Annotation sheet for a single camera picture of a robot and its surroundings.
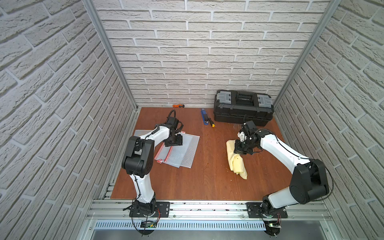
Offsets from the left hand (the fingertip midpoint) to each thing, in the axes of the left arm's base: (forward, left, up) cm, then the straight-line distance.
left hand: (178, 141), depth 97 cm
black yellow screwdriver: (+16, -24, -1) cm, 29 cm away
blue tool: (+26, -17, +1) cm, 32 cm away
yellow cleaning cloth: (-19, -33, +8) cm, 39 cm away
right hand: (-11, -35, +7) cm, 38 cm away
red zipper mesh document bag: (-9, +6, -2) cm, 11 cm away
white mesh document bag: (-9, -2, -3) cm, 10 cm away
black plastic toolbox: (+18, -40, +15) cm, 46 cm away
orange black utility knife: (+36, +2, -2) cm, 36 cm away
